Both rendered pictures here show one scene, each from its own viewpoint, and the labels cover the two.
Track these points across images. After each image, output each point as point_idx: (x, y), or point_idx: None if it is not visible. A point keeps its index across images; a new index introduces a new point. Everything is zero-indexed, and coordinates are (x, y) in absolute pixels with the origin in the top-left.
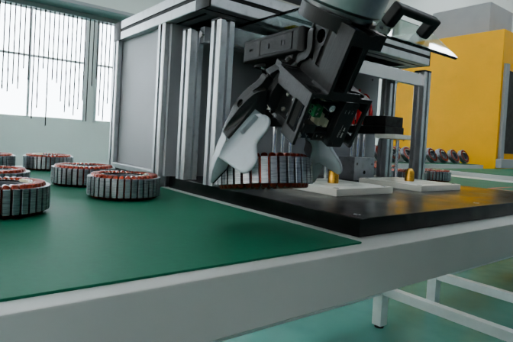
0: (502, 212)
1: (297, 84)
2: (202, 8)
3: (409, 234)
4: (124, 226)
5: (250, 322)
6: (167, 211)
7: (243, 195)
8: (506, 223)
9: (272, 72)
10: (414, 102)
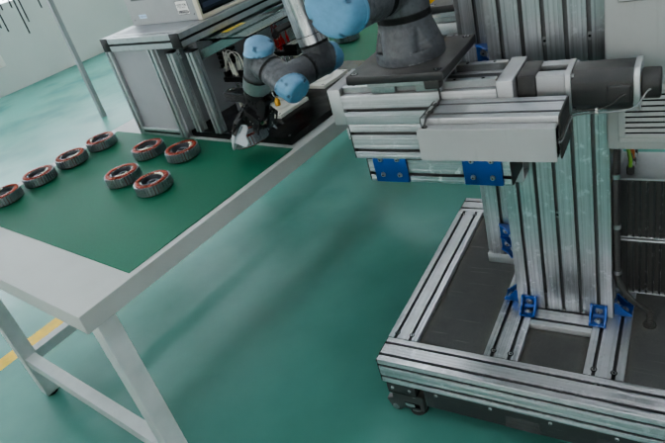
0: None
1: (252, 118)
2: (177, 47)
3: (311, 133)
4: (209, 175)
5: (266, 190)
6: (214, 159)
7: None
8: None
9: (241, 112)
10: None
